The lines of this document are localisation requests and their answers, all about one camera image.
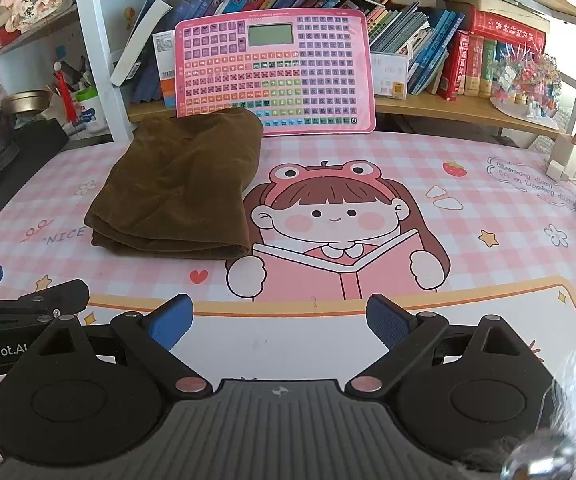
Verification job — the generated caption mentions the beige book lying flat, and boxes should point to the beige book lying flat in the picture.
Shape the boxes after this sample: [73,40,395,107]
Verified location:
[445,0,552,26]

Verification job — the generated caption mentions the round gold tin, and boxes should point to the round gold tin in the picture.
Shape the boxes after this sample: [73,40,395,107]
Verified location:
[0,90,53,117]

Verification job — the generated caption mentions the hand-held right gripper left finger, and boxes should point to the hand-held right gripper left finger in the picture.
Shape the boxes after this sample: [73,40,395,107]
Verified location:
[30,294,215,401]

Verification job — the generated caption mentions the silver round bead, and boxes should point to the silver round bead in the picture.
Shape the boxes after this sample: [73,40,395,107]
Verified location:
[500,432,576,480]

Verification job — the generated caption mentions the thick red and beige book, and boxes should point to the thick red and beige book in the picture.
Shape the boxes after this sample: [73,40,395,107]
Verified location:
[463,35,485,99]

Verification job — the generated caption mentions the blue and white box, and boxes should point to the blue and white box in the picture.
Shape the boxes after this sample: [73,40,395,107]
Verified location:
[154,30,179,109]

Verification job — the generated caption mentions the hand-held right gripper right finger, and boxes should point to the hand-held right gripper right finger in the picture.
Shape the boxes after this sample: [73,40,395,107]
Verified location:
[345,294,545,401]

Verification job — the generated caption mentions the pink checkered cartoon desk mat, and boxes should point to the pink checkered cartoon desk mat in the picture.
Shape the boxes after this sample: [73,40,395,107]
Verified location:
[0,127,576,461]

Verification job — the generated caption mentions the small white cardboard box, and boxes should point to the small white cardboard box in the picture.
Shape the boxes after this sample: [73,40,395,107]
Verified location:
[549,132,576,182]

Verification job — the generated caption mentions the thick red dictionary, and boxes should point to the thick red dictionary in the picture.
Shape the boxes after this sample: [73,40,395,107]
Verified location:
[438,30,470,102]

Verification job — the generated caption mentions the red book lying flat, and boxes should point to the red book lying flat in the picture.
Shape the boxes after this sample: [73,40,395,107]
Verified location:
[468,7,547,54]

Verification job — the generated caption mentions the thick green book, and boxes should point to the thick green book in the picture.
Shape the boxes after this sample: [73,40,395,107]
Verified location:
[479,40,498,99]

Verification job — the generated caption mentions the red tassel charm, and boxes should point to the red tassel charm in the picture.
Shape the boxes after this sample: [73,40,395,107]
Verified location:
[52,60,78,124]

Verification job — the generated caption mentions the colourful flower ornament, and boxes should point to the colourful flower ornament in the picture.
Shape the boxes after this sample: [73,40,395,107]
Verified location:
[490,42,565,122]

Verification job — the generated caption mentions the pink learning tablet toy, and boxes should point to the pink learning tablet toy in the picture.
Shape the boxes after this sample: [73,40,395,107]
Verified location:
[174,8,377,137]

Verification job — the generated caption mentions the small white card box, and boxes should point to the small white card box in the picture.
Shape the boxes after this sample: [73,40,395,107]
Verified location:
[372,51,409,100]

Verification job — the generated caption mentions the white frame wooden bookshelf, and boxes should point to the white frame wooden bookshelf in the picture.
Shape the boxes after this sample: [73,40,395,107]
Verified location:
[70,0,576,143]

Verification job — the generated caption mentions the wooden side shelf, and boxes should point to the wooden side shelf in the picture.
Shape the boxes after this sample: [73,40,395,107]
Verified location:
[0,5,79,82]

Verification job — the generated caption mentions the brown pants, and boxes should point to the brown pants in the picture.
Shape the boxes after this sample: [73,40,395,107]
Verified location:
[84,107,265,262]

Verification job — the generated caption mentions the navy pleated folder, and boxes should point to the navy pleated folder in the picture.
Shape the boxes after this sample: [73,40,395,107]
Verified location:
[132,50,165,107]

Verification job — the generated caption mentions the white and green pen cup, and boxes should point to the white and green pen cup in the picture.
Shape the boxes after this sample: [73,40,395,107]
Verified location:
[75,87,109,134]

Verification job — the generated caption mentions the black bag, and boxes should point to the black bag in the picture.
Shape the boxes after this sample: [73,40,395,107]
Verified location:
[0,117,71,254]

